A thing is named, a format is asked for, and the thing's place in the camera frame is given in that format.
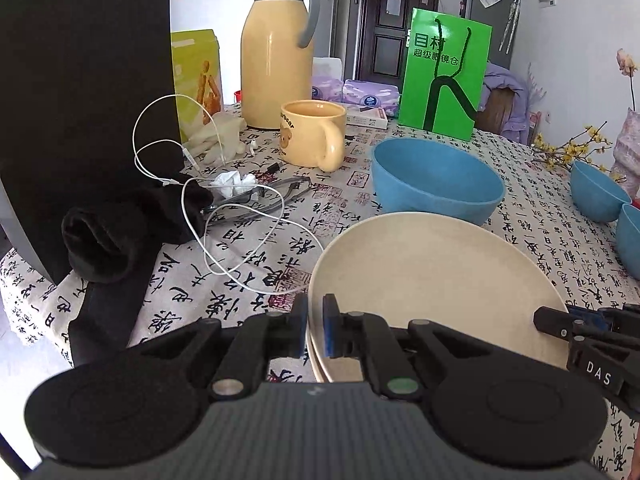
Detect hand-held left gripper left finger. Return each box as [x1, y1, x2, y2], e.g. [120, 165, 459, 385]
[129, 294, 309, 401]

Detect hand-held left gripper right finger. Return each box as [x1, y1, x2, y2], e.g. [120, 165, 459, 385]
[322, 295, 503, 403]

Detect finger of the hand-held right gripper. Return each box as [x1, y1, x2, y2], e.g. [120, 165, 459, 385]
[600, 304, 640, 333]
[533, 306, 601, 343]

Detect cream plate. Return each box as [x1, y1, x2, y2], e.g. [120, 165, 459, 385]
[307, 211, 576, 376]
[306, 327, 363, 380]
[310, 355, 365, 384]

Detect blue bowl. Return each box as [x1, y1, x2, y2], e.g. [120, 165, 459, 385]
[370, 138, 505, 227]
[615, 203, 640, 281]
[570, 161, 633, 223]

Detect calligraphy printed tablecloth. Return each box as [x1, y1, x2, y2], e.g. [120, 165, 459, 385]
[0, 102, 640, 480]

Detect clear glasses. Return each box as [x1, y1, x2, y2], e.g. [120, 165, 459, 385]
[202, 176, 313, 221]

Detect crumpled white tissue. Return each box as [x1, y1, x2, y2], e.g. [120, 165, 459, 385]
[207, 171, 257, 201]

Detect pink textured vase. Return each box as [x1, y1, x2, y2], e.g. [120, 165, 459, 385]
[611, 109, 640, 186]

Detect yellow flower branch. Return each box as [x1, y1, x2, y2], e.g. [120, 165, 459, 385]
[531, 127, 626, 181]

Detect yellow mug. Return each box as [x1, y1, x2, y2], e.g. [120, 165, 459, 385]
[280, 100, 347, 172]

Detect white rubber gloves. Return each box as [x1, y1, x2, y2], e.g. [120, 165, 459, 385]
[187, 114, 248, 165]

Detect black sock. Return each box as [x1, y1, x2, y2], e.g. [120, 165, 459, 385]
[61, 182, 213, 366]

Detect flat white box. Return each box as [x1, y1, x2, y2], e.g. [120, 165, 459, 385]
[345, 105, 388, 128]

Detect purple tissue pack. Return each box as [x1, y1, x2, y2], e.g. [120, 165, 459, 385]
[342, 79, 403, 108]
[311, 72, 346, 103]

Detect purple jacket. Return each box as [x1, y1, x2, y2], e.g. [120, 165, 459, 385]
[480, 62, 531, 146]

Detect dried pink roses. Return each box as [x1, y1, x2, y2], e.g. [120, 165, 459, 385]
[616, 48, 640, 111]

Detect yellow thermos jug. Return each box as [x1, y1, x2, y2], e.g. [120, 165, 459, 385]
[241, 0, 322, 131]

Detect yellow snack box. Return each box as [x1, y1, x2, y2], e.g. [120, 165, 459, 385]
[171, 29, 224, 143]

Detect green paper bag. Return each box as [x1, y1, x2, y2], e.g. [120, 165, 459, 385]
[397, 7, 493, 142]

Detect folded umbrella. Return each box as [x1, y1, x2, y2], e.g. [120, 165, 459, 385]
[499, 0, 521, 56]

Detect grey refrigerator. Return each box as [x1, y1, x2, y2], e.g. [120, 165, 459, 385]
[460, 0, 521, 71]

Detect dark brown door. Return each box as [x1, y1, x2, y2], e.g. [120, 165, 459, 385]
[356, 0, 442, 81]

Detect black paper bag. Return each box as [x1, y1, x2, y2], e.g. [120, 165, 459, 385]
[0, 0, 183, 286]

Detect white earphone cable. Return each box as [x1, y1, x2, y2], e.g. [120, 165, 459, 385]
[132, 94, 326, 296]

